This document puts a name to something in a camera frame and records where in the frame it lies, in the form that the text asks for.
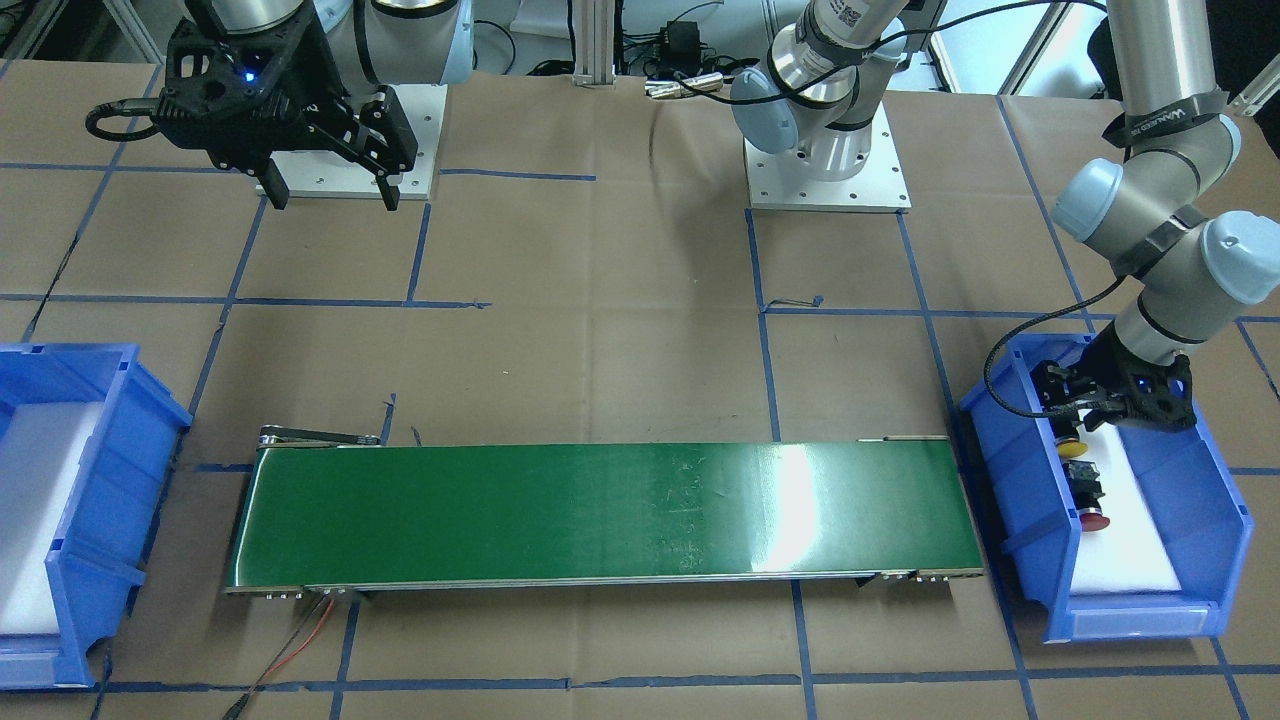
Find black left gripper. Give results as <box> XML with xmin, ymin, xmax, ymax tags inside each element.
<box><xmin>1030</xmin><ymin>334</ymin><xmax>1137</xmax><ymax>430</ymax></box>

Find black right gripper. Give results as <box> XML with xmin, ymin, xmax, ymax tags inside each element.
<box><xmin>260</xmin><ymin>85</ymin><xmax>419</xmax><ymax>211</ymax></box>

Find yellow push button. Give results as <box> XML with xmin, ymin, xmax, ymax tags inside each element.
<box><xmin>1050</xmin><ymin>416</ymin><xmax>1089</xmax><ymax>460</ymax></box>

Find red push button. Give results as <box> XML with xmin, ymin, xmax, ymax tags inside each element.
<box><xmin>1062</xmin><ymin>459</ymin><xmax>1110</xmax><ymax>532</ymax></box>

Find white foam pad bin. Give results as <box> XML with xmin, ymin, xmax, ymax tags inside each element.
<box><xmin>1</xmin><ymin>402</ymin><xmax>102</xmax><ymax>635</ymax></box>
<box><xmin>1070</xmin><ymin>424</ymin><xmax>1181</xmax><ymax>594</ymax></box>

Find blue plastic bin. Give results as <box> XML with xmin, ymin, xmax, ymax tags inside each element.
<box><xmin>1</xmin><ymin>343</ymin><xmax>192</xmax><ymax>691</ymax></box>
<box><xmin>963</xmin><ymin>333</ymin><xmax>1254</xmax><ymax>643</ymax></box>

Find green conveyor belt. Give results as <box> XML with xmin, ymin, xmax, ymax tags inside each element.
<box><xmin>225</xmin><ymin>438</ymin><xmax>984</xmax><ymax>594</ymax></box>

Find black power adapter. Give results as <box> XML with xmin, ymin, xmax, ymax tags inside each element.
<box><xmin>658</xmin><ymin>20</ymin><xmax>703</xmax><ymax>67</ymax></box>

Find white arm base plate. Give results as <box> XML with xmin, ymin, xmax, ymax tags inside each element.
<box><xmin>742</xmin><ymin>106</ymin><xmax>913</xmax><ymax>214</ymax></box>
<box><xmin>255</xmin><ymin>85</ymin><xmax>448</xmax><ymax>201</ymax></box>

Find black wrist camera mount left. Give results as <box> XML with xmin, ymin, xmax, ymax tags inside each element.
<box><xmin>1112</xmin><ymin>354</ymin><xmax>1198</xmax><ymax>433</ymax></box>

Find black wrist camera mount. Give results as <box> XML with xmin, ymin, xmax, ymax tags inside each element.
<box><xmin>1112</xmin><ymin>354</ymin><xmax>1198</xmax><ymax>433</ymax></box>
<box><xmin>152</xmin><ymin>1</ymin><xmax>349</xmax><ymax>179</ymax></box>

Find black braided cable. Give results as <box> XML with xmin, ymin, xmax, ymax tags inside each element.
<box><xmin>983</xmin><ymin>275</ymin><xmax>1129</xmax><ymax>421</ymax></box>

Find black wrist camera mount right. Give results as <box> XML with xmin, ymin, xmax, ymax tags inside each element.
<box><xmin>152</xmin><ymin>1</ymin><xmax>349</xmax><ymax>179</ymax></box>

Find aluminium profile post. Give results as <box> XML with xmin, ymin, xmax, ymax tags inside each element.
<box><xmin>568</xmin><ymin>1</ymin><xmax>622</xmax><ymax>87</ymax></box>

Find red black conveyor wires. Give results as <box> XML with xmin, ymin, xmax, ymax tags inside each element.
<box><xmin>221</xmin><ymin>594</ymin><xmax>340</xmax><ymax>720</ymax></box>

